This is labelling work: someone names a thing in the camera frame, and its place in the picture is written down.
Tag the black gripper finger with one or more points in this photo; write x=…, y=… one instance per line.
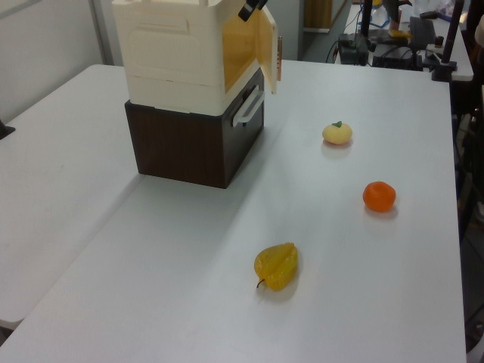
x=258, y=3
x=247, y=12

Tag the cream cabinet door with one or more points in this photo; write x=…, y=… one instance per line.
x=266, y=49

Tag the cream plastic cabinet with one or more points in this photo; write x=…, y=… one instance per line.
x=170, y=56

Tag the wooden shelf unit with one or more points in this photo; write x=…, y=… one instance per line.
x=321, y=15

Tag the black electronics box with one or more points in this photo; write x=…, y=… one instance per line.
x=353, y=48

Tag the thin black stand pole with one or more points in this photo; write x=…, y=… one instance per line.
x=365, y=17

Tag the dark brown wooden drawer box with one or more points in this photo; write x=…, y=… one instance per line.
x=189, y=143

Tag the yellow object on desk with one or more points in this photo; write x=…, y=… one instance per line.
x=400, y=34

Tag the black flat device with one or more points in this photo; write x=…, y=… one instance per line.
x=397, y=58

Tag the pale yellow toy fruit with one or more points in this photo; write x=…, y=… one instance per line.
x=337, y=133

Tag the orange tangerine toy fruit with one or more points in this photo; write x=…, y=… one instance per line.
x=379, y=196

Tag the yellow starfruit toy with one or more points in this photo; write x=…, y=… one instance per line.
x=278, y=266

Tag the black clamp foot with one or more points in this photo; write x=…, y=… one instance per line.
x=4, y=130

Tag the black camera pole with clamp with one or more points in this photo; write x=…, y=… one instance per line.
x=449, y=41

